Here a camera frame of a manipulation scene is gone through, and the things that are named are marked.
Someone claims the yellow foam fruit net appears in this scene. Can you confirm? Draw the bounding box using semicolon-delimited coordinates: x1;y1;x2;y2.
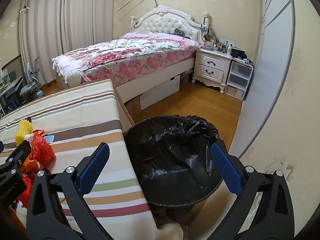
15;119;34;145

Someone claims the bin with black bag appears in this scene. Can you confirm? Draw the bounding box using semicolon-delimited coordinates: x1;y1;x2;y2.
123;114;227;220

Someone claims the white box under bed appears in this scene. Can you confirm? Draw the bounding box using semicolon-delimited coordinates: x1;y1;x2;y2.
139;75;181;110

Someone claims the clutter of small bottles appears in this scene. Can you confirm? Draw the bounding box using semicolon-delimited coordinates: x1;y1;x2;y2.
202;36;235;54

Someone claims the white two-drawer nightstand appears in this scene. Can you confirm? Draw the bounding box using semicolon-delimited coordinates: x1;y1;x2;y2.
192;48;233;94

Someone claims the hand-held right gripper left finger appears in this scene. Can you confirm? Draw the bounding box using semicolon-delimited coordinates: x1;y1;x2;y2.
26;142;118;240

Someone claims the cluttered study desk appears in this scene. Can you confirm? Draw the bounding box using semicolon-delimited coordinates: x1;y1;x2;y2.
0;67;24;115

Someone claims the red plastic bag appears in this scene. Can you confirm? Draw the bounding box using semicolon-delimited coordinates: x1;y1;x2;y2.
29;129;56;166

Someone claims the orange wrapper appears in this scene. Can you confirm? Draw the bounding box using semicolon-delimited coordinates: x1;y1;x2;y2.
20;154;39;173

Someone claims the white sliding door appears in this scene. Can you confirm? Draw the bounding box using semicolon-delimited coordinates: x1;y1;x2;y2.
229;0;295;160

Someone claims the beige striped curtain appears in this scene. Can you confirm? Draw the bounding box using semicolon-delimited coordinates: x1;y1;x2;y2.
19;0;66;88
62;0;117;55

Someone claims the clear plastic drawer unit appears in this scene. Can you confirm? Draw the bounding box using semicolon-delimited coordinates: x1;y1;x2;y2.
224;59;254;101

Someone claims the pile of black clothes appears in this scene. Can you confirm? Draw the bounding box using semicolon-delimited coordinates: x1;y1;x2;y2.
230;47;248;59

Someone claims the white device on bedpost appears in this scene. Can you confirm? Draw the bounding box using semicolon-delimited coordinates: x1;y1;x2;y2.
201;12;210;42

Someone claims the grey blue desk chair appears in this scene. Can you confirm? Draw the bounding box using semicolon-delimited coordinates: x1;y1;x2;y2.
19;57;45;103

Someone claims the brown cardboard box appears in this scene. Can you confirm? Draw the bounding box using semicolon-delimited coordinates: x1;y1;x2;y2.
125;94;144;124

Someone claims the striped tablecloth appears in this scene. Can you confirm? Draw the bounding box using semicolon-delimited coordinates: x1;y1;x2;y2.
0;79;185;240

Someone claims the white tufted bed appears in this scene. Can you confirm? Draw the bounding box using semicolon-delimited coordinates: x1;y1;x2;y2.
52;4;204;103

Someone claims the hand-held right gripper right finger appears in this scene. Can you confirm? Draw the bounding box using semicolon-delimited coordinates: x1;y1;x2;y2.
210;141;295;240

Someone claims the pink floral bedspread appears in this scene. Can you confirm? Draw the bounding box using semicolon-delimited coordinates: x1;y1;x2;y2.
52;32;203;85

